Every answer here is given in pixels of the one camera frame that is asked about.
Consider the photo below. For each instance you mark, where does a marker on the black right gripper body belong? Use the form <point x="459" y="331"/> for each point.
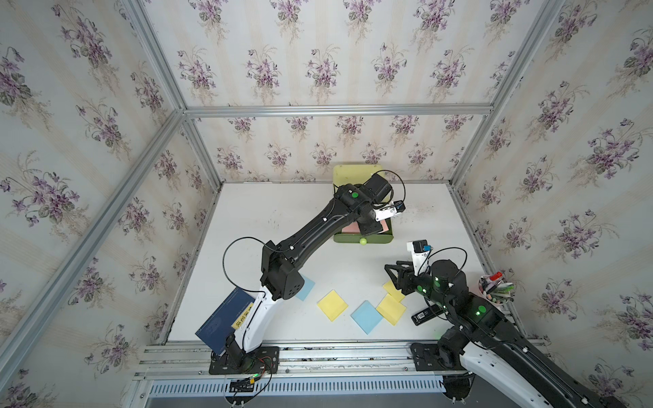
<point x="410" y="282"/>

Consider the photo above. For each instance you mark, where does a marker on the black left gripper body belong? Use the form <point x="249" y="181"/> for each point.
<point x="371" y="225"/>

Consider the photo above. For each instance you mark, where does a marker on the green three-drawer cabinet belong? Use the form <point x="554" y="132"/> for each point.
<point x="361" y="188"/>

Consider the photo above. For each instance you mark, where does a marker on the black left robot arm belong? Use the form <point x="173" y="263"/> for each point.
<point x="280" y="274"/>

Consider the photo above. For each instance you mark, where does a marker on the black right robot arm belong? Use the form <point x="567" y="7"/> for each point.
<point x="482" y="341"/>

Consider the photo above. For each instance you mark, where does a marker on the yellow sticky note upper right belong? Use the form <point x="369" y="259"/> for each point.
<point x="391" y="290"/>

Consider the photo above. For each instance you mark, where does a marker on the yellow sticky note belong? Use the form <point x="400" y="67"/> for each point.
<point x="391" y="290"/>
<point x="332" y="305"/>
<point x="391" y="309"/>

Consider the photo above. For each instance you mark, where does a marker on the yellow sticky note lower right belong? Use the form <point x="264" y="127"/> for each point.
<point x="391" y="309"/>

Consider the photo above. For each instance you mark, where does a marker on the blue sticky note lower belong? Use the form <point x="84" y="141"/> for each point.
<point x="366" y="317"/>

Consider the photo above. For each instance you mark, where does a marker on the blue sticky note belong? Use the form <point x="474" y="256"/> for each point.
<point x="306" y="289"/>
<point x="366" y="317"/>

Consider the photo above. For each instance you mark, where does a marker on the yellow sticky note left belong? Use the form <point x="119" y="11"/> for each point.
<point x="332" y="305"/>

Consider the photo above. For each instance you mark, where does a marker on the blue sticky note left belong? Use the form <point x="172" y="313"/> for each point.
<point x="306" y="289"/>

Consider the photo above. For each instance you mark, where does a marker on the black stapler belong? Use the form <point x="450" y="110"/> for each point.
<point x="426" y="315"/>

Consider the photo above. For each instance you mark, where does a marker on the pink pen holder cup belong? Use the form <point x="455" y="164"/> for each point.
<point x="497" y="288"/>

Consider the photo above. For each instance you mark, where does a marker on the dark blue book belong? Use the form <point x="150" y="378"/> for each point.
<point x="222" y="322"/>

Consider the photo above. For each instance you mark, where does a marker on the small circuit board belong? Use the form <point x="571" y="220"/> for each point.
<point x="242" y="386"/>

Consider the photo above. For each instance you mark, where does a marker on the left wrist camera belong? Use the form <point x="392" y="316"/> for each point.
<point x="389" y="211"/>

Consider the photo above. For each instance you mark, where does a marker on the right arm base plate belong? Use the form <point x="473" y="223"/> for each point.
<point x="442" y="356"/>

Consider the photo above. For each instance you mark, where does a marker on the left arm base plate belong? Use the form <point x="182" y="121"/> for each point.
<point x="260" y="361"/>

